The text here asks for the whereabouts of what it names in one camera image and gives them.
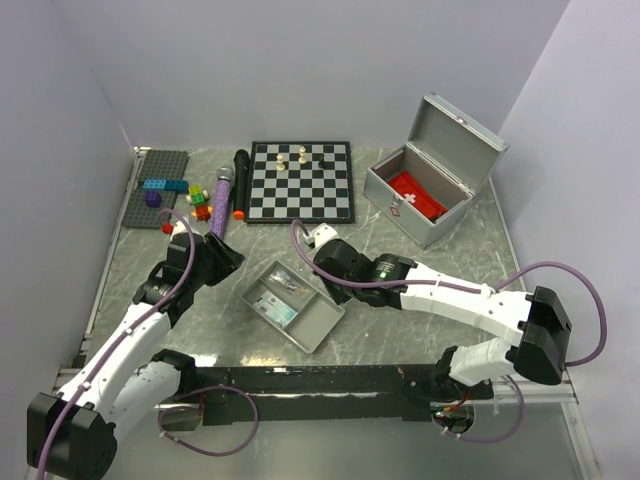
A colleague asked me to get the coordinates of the bag of cotton swabs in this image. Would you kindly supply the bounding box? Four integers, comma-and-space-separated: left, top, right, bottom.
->
267, 269, 307, 296

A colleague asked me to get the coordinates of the light blue mask packet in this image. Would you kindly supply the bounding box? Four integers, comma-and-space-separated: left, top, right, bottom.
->
253, 291, 297, 329

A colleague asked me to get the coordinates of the grey plastic tray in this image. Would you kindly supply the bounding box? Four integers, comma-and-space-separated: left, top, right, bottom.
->
242, 261, 345, 354

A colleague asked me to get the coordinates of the red first aid pouch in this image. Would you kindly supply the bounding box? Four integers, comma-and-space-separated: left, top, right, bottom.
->
389, 171, 447, 221

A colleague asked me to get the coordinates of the grey metal case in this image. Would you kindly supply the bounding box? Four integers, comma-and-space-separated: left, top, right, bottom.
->
364, 93, 509, 248

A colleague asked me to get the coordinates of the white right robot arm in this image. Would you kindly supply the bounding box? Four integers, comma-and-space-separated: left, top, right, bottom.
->
313, 239, 572, 399

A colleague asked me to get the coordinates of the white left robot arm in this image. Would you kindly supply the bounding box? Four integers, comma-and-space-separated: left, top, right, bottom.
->
27, 232, 245, 479

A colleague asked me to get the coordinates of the purple glitter microphone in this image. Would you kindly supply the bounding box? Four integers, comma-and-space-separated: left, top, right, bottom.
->
209, 165, 235, 240

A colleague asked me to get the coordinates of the colourful lego car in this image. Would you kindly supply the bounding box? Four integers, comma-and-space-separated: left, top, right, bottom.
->
186, 184, 212, 221

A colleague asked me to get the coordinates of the lower grey lego baseplate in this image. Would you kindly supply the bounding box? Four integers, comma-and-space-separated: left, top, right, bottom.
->
121, 187, 177, 230

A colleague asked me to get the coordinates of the grey lego baseplate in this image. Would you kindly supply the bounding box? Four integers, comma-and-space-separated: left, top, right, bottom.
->
121, 187, 177, 230
138, 150, 189, 182

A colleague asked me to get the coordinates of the purple lego brick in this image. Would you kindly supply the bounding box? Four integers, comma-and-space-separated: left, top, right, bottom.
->
144, 190, 162, 208

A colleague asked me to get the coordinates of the black white chessboard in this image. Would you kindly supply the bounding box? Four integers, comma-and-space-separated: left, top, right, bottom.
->
244, 141, 355, 224

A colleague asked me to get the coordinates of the blue lego brick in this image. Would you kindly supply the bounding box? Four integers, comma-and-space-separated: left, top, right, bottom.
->
142, 178, 189, 193

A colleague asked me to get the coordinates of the white chess queen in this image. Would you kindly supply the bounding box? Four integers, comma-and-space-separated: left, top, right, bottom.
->
298, 146, 307, 164

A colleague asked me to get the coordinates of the upper grey lego baseplate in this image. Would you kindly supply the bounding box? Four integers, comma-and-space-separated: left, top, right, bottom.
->
138, 150, 189, 182

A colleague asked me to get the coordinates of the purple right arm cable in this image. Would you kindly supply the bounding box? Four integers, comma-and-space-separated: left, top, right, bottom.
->
290, 218, 610, 369

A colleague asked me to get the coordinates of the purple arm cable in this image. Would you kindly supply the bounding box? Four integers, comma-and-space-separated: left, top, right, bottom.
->
290, 218, 610, 369
37, 208, 196, 480

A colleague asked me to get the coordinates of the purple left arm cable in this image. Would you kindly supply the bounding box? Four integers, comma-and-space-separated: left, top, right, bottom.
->
37, 208, 196, 480

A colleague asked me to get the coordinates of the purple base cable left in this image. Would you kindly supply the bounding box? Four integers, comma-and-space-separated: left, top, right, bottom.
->
158, 384, 261, 456

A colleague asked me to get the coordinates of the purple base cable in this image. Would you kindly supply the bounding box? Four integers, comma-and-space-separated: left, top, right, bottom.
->
158, 384, 261, 456
439, 374, 526, 446

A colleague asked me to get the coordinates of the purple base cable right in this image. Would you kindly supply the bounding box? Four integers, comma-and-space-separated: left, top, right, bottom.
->
439, 374, 526, 446

